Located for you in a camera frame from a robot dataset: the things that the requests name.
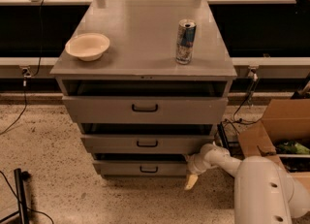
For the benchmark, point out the blue silver drink can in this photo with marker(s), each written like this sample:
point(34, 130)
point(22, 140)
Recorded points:
point(185, 40)

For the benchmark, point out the grey drawer cabinet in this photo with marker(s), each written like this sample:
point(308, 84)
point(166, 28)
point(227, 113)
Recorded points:
point(140, 62)

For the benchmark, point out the grey drawer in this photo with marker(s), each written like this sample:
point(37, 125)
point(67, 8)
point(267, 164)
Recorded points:
point(145, 144)
point(140, 168)
point(145, 110)

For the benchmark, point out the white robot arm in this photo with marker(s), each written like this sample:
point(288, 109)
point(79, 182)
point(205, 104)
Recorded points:
point(264, 193)

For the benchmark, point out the grey middle drawer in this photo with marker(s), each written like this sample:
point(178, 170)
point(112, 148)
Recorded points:
point(145, 144)

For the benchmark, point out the white bowl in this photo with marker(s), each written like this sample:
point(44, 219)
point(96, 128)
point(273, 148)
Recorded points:
point(88, 46)

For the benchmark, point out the green bag in box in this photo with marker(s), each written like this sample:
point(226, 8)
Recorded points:
point(292, 147)

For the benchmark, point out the black bar on floor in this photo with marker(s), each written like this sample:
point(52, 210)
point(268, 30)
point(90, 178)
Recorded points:
point(223, 138)

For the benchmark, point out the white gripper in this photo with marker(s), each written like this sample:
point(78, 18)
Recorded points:
point(194, 165)

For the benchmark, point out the brown cardboard box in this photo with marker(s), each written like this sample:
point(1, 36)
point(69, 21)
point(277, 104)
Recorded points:
point(282, 119)

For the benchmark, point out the grey bottom drawer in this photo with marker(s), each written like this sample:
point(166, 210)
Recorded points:
point(140, 168)

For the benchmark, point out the grey top drawer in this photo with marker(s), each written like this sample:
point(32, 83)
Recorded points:
point(145, 110)

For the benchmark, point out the black stand leg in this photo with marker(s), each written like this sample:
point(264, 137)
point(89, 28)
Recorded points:
point(18, 210)

